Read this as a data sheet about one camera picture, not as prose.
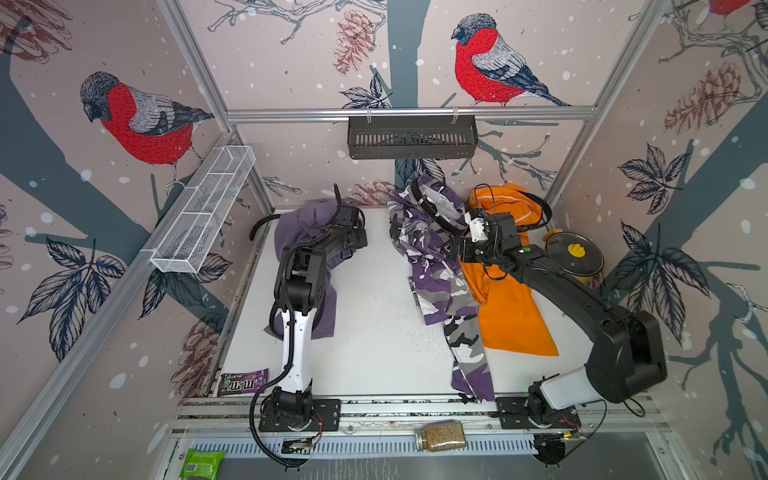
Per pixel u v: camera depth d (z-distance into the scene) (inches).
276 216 46.0
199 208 30.7
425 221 42.0
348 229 33.7
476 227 30.6
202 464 26.4
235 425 28.8
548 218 46.4
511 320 34.6
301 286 23.7
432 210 40.9
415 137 41.2
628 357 16.5
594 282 38.2
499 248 25.9
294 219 44.4
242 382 30.6
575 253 35.4
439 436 26.4
